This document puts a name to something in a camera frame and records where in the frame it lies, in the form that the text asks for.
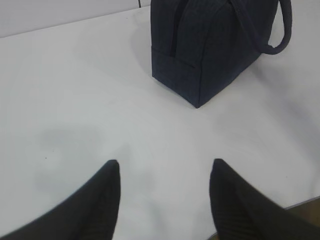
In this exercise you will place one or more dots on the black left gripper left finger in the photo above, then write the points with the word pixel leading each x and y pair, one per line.
pixel 90 213

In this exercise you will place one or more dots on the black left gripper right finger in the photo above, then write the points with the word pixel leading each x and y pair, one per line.
pixel 241 212

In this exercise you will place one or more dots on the navy blue lunch bag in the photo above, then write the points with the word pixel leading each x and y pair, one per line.
pixel 198 47

